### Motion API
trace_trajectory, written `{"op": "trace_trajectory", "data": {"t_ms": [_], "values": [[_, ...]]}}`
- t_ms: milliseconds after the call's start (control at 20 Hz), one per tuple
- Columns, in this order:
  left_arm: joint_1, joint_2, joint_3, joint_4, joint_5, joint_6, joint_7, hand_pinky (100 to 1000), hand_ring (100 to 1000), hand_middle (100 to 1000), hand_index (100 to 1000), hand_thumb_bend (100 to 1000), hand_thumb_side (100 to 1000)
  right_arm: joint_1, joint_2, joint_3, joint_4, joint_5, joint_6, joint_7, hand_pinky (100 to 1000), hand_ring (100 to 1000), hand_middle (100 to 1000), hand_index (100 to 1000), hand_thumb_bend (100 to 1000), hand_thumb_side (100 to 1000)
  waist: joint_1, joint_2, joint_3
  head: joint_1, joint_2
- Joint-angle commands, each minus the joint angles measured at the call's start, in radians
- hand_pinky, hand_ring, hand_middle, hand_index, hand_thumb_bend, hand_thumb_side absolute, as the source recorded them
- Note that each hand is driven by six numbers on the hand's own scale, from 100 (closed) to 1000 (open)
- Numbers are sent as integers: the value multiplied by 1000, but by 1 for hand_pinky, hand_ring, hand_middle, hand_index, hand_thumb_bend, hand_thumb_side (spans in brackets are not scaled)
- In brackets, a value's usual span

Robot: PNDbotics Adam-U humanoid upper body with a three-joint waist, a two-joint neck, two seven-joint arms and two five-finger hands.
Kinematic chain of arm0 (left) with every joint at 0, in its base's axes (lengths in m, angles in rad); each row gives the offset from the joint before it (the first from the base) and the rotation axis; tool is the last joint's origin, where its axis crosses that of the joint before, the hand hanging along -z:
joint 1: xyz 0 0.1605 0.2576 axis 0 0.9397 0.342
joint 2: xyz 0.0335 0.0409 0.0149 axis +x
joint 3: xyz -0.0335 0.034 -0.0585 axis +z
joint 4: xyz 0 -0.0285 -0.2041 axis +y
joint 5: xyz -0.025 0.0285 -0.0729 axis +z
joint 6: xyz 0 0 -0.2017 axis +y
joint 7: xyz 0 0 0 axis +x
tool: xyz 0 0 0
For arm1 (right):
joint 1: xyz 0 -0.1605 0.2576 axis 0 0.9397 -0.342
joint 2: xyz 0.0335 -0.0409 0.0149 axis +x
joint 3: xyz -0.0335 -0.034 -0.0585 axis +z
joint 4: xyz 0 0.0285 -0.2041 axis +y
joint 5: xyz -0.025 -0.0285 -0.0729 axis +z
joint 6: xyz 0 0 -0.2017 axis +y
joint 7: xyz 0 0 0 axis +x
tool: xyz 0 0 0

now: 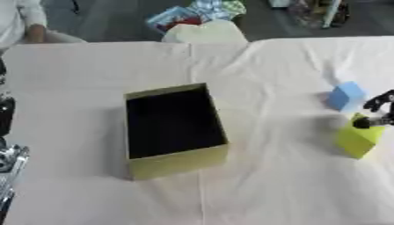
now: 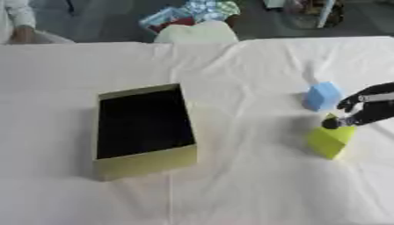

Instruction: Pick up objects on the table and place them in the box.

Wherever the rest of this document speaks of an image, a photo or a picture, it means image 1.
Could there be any white chair back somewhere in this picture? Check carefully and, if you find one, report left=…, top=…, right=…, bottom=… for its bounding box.
left=160, top=18, right=250, bottom=44

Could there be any person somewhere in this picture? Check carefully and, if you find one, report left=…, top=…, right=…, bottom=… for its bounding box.
left=0, top=0, right=88, bottom=54

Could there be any dark bag with white pole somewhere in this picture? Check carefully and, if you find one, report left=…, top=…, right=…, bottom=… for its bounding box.
left=286, top=0, right=353, bottom=30

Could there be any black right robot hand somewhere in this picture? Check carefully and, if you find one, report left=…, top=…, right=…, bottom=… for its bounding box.
left=351, top=89, right=394, bottom=130

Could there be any yellow-green cube block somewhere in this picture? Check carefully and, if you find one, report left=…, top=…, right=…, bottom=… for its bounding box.
left=333, top=112, right=388, bottom=160

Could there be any tan open box black inside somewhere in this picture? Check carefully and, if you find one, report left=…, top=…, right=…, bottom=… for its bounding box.
left=123, top=82, right=231, bottom=181

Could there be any light blue cube block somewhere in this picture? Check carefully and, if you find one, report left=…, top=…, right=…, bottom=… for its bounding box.
left=325, top=81, right=368, bottom=113

